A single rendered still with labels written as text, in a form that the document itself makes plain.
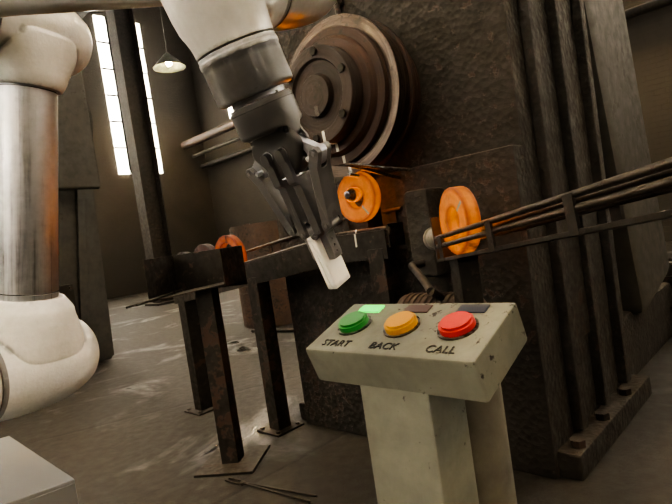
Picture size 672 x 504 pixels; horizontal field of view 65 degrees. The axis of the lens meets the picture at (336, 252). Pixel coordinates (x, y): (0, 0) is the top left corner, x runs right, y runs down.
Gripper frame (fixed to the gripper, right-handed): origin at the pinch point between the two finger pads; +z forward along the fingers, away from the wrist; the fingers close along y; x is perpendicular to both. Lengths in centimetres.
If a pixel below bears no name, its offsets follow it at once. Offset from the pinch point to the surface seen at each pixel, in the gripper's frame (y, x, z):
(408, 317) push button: -8.5, 0.0, 8.5
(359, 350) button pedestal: -4.4, 5.3, 9.5
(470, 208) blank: 11, -53, 16
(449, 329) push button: -15.0, 2.0, 8.6
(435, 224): 25, -58, 20
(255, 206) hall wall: 894, -670, 153
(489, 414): -8.8, -7.4, 28.8
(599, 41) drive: 11, -167, 3
